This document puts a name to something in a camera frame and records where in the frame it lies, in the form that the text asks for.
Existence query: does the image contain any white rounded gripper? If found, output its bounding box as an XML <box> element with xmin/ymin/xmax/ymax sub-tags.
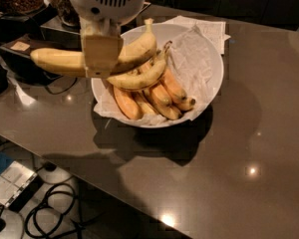
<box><xmin>70</xmin><ymin>0</ymin><xmax>145</xmax><ymax>78</ymax></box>

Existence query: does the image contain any long yellow banana front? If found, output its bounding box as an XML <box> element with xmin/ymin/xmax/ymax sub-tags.
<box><xmin>30</xmin><ymin>19</ymin><xmax>156</xmax><ymax>78</ymax></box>

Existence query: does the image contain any yellow banana upper curved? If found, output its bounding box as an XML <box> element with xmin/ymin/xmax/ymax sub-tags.
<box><xmin>107</xmin><ymin>41</ymin><xmax>171</xmax><ymax>91</ymax></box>

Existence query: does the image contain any small orange banana left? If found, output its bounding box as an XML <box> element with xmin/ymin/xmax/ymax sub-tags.
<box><xmin>113</xmin><ymin>87</ymin><xmax>143</xmax><ymax>120</ymax></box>

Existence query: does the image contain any small banana centre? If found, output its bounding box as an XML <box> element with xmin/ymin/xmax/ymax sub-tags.
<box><xmin>144</xmin><ymin>84</ymin><xmax>182</xmax><ymax>120</ymax></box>

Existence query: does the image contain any white ceramic bowl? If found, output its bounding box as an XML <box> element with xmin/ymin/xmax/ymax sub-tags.
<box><xmin>90</xmin><ymin>22</ymin><xmax>225</xmax><ymax>129</ymax></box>

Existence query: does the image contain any small banana right tip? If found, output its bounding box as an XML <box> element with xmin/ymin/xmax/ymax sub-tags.
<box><xmin>176</xmin><ymin>98</ymin><xmax>195</xmax><ymax>112</ymax></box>

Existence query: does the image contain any glass jar of granola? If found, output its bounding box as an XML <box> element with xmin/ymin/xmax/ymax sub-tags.
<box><xmin>52</xmin><ymin>0</ymin><xmax>80</xmax><ymax>28</ymax></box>

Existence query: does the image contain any dark metal jar stand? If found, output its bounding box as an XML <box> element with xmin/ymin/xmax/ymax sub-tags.
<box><xmin>39</xmin><ymin>15</ymin><xmax>84</xmax><ymax>50</ymax></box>

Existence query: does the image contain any black device with label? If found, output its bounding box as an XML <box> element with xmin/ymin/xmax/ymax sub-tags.
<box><xmin>0</xmin><ymin>34</ymin><xmax>84</xmax><ymax>87</ymax></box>

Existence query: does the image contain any white paper liner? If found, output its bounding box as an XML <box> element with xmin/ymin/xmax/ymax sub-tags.
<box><xmin>93</xmin><ymin>25</ymin><xmax>213</xmax><ymax>126</ymax></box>

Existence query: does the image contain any white paper napkin on table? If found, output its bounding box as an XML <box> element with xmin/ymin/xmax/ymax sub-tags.
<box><xmin>165</xmin><ymin>16</ymin><xmax>230</xmax><ymax>55</ymax></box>

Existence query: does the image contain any grey white box on floor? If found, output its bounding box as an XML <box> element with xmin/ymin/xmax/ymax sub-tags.
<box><xmin>0</xmin><ymin>160</ymin><xmax>40</xmax><ymax>211</ymax></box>

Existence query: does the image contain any black cable on table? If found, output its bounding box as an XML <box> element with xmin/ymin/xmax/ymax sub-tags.
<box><xmin>43</xmin><ymin>75</ymin><xmax>79</xmax><ymax>96</ymax></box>

